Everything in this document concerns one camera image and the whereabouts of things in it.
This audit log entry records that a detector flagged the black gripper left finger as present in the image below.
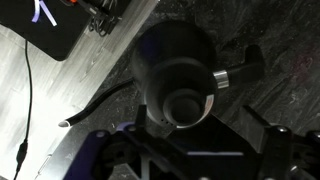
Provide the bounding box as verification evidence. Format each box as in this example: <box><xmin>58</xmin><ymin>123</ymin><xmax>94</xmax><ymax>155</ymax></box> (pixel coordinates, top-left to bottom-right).
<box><xmin>132</xmin><ymin>104</ymin><xmax>148</xmax><ymax>134</ymax></box>

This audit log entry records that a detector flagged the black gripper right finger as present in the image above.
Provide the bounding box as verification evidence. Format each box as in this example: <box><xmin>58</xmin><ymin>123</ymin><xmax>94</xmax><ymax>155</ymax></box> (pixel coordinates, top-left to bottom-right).
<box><xmin>240</xmin><ymin>105</ymin><xmax>294</xmax><ymax>180</ymax></box>

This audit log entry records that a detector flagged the black gooseneck kettle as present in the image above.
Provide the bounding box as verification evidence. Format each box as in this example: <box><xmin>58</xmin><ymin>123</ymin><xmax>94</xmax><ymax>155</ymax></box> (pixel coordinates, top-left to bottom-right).
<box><xmin>58</xmin><ymin>19</ymin><xmax>268</xmax><ymax>130</ymax></box>

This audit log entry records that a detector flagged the red black clamp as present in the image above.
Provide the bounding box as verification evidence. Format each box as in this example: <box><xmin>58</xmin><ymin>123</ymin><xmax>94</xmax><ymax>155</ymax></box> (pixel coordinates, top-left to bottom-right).
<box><xmin>61</xmin><ymin>0</ymin><xmax>125</xmax><ymax>38</ymax></box>

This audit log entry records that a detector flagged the metal drawer handle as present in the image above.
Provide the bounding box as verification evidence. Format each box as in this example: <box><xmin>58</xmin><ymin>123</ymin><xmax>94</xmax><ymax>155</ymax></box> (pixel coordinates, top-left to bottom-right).
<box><xmin>34</xmin><ymin>153</ymin><xmax>54</xmax><ymax>176</ymax></box>

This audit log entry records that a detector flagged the black camera cable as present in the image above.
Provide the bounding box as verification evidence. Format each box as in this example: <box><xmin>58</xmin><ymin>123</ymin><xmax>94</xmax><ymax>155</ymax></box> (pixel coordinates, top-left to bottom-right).
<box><xmin>12</xmin><ymin>39</ymin><xmax>34</xmax><ymax>180</ymax></box>

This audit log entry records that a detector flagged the black device with cables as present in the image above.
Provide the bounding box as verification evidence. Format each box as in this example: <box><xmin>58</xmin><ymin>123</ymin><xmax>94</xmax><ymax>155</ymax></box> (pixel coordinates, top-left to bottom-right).
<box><xmin>0</xmin><ymin>0</ymin><xmax>132</xmax><ymax>63</ymax></box>

